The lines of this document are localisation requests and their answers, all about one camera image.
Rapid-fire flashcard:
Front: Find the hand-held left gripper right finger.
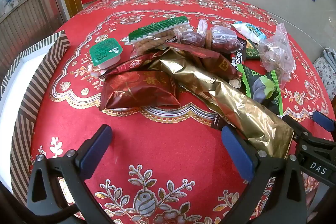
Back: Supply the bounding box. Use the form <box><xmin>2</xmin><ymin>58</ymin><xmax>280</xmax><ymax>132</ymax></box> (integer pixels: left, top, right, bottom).
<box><xmin>221</xmin><ymin>126</ymin><xmax>307</xmax><ymax>224</ymax></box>

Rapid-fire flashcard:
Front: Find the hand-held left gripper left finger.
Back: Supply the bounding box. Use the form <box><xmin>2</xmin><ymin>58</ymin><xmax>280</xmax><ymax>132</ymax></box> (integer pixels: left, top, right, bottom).
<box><xmin>27</xmin><ymin>124</ymin><xmax>113</xmax><ymax>224</ymax></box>

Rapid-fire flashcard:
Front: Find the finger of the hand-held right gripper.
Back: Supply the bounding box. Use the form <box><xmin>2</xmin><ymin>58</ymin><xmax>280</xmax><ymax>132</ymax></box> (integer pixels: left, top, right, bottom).
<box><xmin>312</xmin><ymin>111</ymin><xmax>336</xmax><ymax>134</ymax></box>
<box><xmin>282</xmin><ymin>115</ymin><xmax>336</xmax><ymax>159</ymax></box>

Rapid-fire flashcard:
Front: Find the long gold foil packet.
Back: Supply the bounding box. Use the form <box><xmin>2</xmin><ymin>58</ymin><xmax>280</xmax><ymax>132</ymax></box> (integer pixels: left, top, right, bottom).
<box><xmin>147</xmin><ymin>55</ymin><xmax>294</xmax><ymax>159</ymax></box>

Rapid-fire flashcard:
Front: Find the green and black plum packet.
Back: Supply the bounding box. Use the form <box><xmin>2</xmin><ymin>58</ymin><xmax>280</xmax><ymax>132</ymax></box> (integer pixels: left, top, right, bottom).
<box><xmin>238</xmin><ymin>64</ymin><xmax>284</xmax><ymax>115</ymax></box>

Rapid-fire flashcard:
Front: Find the red rose-print snack packet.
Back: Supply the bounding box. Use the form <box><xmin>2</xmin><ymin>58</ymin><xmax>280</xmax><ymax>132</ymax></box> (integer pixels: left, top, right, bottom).
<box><xmin>99</xmin><ymin>70</ymin><xmax>181</xmax><ymax>111</ymax></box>

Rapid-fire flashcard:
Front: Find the clear zip bag of walnuts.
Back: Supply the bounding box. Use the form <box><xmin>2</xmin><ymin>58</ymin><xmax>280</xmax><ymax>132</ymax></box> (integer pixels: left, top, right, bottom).
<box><xmin>259</xmin><ymin>23</ymin><xmax>297</xmax><ymax>89</ymax></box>

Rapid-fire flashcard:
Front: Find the red packet with oval logo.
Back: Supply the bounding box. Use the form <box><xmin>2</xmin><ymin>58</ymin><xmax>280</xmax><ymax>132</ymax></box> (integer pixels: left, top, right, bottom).
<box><xmin>104</xmin><ymin>52</ymin><xmax>168</xmax><ymax>77</ymax></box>

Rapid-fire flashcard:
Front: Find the small black and green packet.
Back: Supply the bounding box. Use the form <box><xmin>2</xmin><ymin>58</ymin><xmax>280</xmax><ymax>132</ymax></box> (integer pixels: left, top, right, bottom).
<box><xmin>243</xmin><ymin>40</ymin><xmax>260</xmax><ymax>60</ymax></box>

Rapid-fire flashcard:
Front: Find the black and red coffee stick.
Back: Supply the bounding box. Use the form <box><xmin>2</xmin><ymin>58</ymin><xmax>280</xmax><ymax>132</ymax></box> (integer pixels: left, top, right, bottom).
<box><xmin>210</xmin><ymin>39</ymin><xmax>247</xmax><ymax>132</ymax></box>

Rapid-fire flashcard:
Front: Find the striped cardboard box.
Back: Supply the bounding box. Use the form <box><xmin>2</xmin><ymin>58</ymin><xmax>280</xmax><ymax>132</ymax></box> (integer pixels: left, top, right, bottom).
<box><xmin>0</xmin><ymin>30</ymin><xmax>71</xmax><ymax>195</ymax></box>

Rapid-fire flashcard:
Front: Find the dark red packet square logo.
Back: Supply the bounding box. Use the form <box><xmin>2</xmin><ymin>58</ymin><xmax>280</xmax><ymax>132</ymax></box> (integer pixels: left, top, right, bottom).
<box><xmin>167</xmin><ymin>42</ymin><xmax>242</xmax><ymax>80</ymax></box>

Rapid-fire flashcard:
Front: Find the green-lidded jelly cup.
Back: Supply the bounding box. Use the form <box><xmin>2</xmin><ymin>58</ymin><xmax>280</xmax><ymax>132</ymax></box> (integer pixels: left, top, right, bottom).
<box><xmin>89</xmin><ymin>38</ymin><xmax>124</xmax><ymax>69</ymax></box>

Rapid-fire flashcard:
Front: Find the white and blue snack packet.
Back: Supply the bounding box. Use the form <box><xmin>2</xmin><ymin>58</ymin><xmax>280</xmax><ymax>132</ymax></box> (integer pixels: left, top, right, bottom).
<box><xmin>232</xmin><ymin>21</ymin><xmax>267</xmax><ymax>44</ymax></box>

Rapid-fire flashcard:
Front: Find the large clear date packet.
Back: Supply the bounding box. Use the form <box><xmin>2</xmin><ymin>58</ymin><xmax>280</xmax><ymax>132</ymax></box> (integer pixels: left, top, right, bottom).
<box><xmin>205</xmin><ymin>26</ymin><xmax>240</xmax><ymax>54</ymax></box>

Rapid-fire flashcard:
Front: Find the small clear date packet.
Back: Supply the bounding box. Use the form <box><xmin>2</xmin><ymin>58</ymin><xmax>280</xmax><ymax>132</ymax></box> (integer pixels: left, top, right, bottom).
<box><xmin>175</xmin><ymin>28</ymin><xmax>206</xmax><ymax>48</ymax></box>

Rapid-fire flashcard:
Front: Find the green-topped clear snack packet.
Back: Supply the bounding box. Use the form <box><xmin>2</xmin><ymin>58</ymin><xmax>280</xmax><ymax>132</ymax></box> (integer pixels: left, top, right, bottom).
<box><xmin>128</xmin><ymin>16</ymin><xmax>189</xmax><ymax>59</ymax></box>

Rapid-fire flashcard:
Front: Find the floral chair cushion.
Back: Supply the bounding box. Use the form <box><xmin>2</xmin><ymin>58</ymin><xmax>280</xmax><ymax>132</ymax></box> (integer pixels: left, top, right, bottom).
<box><xmin>312</xmin><ymin>56</ymin><xmax>336</xmax><ymax>98</ymax></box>

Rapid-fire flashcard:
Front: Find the red floral tablecloth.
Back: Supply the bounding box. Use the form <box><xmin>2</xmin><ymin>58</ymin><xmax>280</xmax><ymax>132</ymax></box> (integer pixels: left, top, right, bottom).
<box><xmin>30</xmin><ymin>0</ymin><xmax>334</xmax><ymax>224</ymax></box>

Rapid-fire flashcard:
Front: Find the brown slatted metal door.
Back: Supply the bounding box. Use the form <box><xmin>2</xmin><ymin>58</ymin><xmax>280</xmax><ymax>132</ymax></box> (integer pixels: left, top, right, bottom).
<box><xmin>0</xmin><ymin>0</ymin><xmax>65</xmax><ymax>77</ymax></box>

